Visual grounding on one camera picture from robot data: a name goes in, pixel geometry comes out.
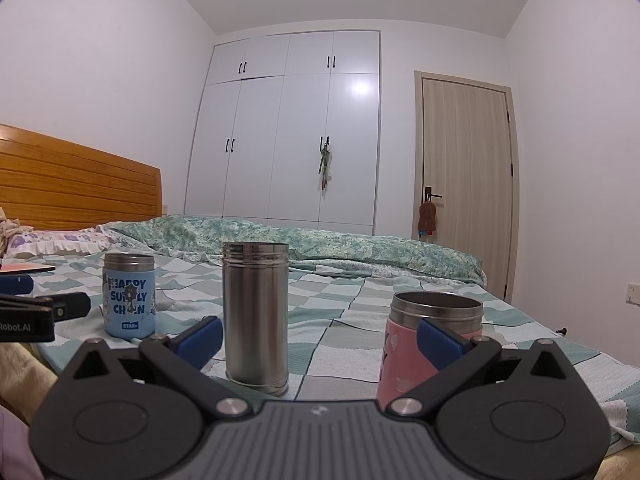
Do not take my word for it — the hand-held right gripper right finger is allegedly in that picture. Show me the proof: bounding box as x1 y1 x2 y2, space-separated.
389 317 589 419

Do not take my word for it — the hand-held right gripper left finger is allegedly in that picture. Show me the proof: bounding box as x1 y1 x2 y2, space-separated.
59 316 253 419

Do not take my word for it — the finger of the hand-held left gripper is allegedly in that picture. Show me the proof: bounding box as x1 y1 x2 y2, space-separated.
0 274 35 295
49 291 92 321

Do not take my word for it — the tall stainless steel cup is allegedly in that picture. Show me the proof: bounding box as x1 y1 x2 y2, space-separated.
221 241 291 397

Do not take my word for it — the pink steel cup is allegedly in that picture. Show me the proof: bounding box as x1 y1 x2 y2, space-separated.
376 291 485 412

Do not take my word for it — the blue printed steel cup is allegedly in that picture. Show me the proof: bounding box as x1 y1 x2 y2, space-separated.
102 252 156 340

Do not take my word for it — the orange flat notebook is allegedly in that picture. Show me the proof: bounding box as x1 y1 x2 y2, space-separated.
0 261 56 277

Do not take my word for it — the beige crumpled cloth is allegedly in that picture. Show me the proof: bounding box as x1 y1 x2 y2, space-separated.
0 207 24 257

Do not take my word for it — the purple floral pillow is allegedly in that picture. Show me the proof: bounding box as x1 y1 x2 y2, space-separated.
0 226 115 262

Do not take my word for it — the pink cloth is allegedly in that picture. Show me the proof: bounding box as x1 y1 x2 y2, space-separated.
0 404 32 480

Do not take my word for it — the wooden headboard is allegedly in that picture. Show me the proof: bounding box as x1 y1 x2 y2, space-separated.
0 123 163 233

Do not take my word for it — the brown hanging bag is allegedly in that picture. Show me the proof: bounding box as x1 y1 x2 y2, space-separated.
417 200 440 234

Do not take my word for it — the green floral quilt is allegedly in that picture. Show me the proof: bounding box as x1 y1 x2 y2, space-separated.
102 214 487 287

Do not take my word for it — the light wooden door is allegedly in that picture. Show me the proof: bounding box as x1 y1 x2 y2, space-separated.
413 70 519 302

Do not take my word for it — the green hanging ornament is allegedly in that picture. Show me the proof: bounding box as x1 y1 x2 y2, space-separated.
315 136 335 192

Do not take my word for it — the white wardrobe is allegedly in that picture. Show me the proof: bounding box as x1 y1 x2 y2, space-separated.
183 30 382 237

